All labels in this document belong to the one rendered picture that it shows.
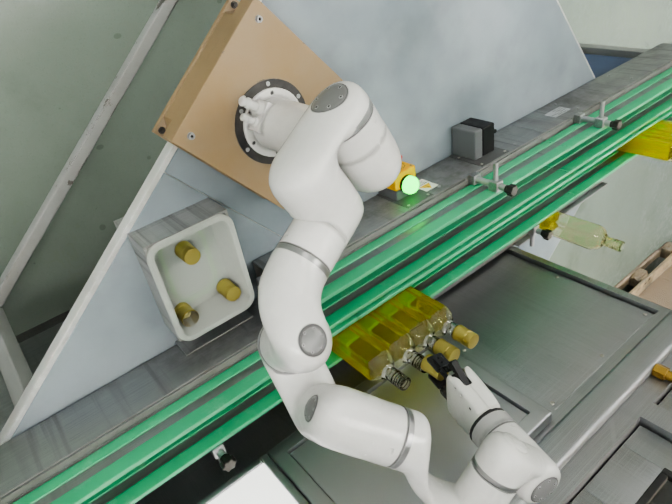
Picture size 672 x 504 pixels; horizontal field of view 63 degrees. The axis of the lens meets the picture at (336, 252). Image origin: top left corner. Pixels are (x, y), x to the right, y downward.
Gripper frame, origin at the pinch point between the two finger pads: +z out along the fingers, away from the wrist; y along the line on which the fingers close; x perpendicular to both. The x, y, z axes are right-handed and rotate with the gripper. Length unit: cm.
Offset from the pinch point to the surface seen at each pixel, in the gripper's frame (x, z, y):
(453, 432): -0.2, -3.6, -14.0
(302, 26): 1, 44, 58
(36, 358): 83, 77, -17
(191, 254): 36, 28, 26
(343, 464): 22.0, 0.8, -14.3
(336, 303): 10.1, 24.5, 4.6
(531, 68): -73, 63, 29
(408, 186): -16.8, 38.1, 18.8
